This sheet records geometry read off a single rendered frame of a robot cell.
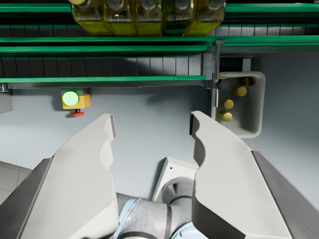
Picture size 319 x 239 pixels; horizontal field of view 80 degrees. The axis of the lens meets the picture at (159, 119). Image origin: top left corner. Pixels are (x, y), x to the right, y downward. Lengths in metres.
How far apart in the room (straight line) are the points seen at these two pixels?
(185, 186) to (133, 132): 0.27
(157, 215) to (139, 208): 0.05
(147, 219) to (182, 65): 0.44
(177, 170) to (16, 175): 1.49
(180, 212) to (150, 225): 0.10
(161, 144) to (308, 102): 0.59
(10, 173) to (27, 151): 1.09
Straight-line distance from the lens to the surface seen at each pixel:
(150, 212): 0.60
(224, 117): 0.71
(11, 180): 2.00
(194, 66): 0.60
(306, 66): 0.92
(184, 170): 0.73
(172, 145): 0.76
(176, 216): 0.61
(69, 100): 0.66
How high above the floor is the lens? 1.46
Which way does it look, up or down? 79 degrees down
